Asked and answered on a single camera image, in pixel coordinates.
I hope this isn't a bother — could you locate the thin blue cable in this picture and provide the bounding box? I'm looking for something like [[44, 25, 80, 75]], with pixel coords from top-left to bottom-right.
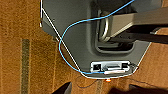
[[58, 0, 138, 74]]

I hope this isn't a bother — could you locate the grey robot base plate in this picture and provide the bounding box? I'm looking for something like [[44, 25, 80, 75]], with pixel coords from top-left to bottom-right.
[[39, 0, 151, 80]]

